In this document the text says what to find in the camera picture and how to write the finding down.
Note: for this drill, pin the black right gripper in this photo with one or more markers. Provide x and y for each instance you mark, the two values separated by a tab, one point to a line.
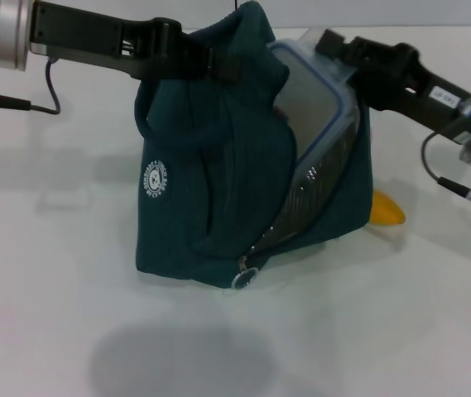
417	91

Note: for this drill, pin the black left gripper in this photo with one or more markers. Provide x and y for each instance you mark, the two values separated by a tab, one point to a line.
90	39

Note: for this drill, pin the clear lunch box blue rim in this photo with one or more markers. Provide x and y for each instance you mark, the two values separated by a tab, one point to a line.
309	95

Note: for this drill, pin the dark teal insulated lunch bag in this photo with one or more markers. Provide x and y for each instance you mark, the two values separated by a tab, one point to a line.
185	186

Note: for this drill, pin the yellow toy banana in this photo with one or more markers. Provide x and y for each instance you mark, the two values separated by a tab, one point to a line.
386	211

